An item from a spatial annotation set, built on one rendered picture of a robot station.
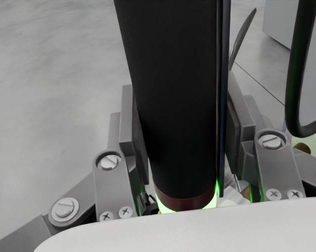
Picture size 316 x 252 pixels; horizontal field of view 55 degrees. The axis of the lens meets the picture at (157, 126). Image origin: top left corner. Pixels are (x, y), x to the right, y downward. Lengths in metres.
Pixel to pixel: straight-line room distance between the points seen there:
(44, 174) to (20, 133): 0.58
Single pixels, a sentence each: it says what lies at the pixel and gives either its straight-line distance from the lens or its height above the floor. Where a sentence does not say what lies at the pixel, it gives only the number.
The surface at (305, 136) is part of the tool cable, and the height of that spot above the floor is 1.43.
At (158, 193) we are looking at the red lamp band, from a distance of 0.16.
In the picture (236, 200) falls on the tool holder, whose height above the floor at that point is 1.41.
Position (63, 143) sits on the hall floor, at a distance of 2.51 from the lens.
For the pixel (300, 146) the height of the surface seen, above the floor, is 1.41.
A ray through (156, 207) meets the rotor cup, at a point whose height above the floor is 1.24.
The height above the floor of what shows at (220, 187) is 1.47.
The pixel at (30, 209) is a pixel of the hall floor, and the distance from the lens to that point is 2.20.
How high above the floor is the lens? 1.61
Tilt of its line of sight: 42 degrees down
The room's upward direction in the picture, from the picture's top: 10 degrees counter-clockwise
